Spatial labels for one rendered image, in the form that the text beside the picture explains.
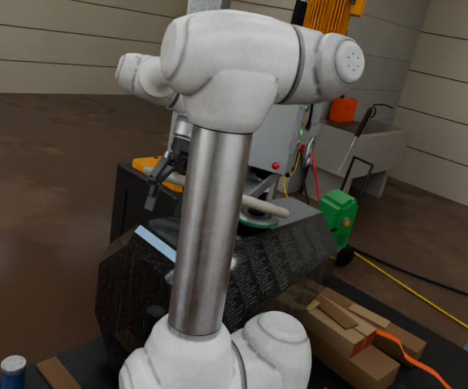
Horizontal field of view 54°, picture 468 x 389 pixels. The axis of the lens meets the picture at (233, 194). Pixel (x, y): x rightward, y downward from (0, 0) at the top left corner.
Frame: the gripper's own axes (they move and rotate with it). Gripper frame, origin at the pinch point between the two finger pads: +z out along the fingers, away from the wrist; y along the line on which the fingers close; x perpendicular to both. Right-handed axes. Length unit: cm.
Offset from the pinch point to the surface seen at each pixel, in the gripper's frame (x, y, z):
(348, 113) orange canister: 92, 385, -140
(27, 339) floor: 108, 64, 91
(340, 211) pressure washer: 27, 248, -26
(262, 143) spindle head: 14, 70, -36
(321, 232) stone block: -1, 134, -7
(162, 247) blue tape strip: 33, 49, 18
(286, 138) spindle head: 5, 71, -40
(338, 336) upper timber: -21, 153, 45
